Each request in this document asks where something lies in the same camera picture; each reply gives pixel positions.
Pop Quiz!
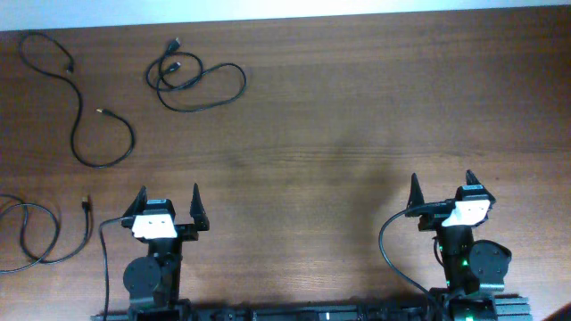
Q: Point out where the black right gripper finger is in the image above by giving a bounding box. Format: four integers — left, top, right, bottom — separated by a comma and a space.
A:
465, 169, 496, 210
405, 173, 426, 218

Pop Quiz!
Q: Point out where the thin black USB cable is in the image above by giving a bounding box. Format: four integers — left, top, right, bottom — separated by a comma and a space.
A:
0, 193, 92, 275

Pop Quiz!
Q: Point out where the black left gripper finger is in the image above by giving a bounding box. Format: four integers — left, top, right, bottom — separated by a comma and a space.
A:
120, 185, 147, 228
189, 183, 210, 231

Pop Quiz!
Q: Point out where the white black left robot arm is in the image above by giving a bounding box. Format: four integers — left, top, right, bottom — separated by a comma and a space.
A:
121, 185, 210, 321

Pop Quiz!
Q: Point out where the black cable with large plug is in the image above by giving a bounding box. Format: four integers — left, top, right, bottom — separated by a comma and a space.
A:
145, 37, 248, 113

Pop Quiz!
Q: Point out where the thick black HDMI cable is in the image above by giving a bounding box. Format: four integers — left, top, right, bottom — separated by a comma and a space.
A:
17, 29, 137, 169

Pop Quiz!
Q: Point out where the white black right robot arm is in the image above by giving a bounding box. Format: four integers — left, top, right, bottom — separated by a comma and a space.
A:
405, 170, 512, 320

